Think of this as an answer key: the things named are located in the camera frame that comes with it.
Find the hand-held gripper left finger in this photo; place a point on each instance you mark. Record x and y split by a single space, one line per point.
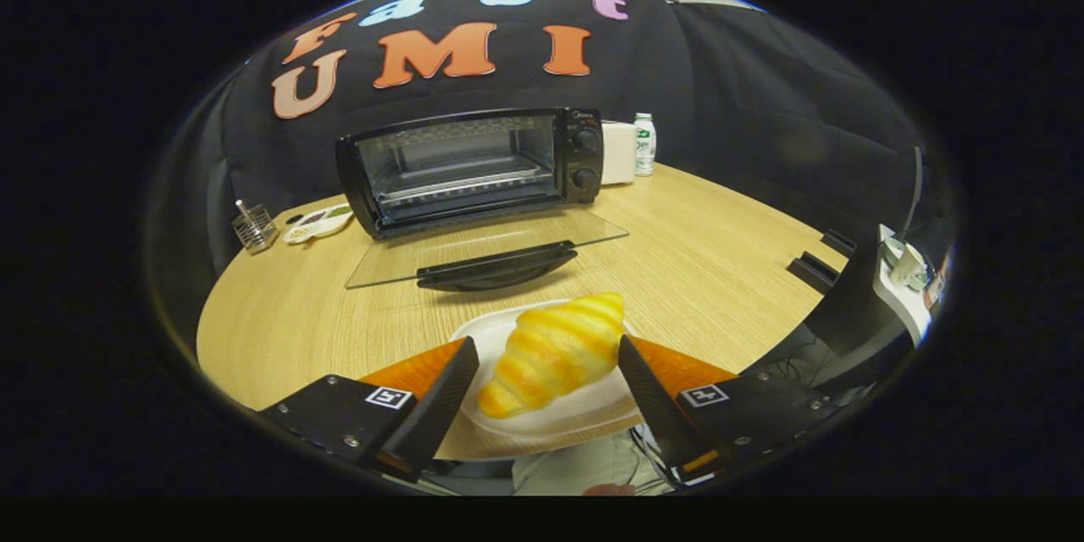
440 406

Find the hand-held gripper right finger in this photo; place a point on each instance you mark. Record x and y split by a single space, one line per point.
656 406

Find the yellow croissant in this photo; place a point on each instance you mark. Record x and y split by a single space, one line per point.
550 351

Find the black toaster oven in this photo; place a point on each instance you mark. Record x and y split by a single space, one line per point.
584 157

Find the white plate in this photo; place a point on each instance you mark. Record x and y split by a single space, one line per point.
593 411

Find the black flat bar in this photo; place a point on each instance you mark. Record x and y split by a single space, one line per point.
838 242
813 273

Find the small white dish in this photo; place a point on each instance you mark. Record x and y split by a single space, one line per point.
318 224

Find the metal baking tray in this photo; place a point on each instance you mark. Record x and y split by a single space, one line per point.
466 184

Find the white box appliance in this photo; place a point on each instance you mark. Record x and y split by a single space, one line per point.
618 152

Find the white bottle green label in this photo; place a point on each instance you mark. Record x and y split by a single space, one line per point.
644 144

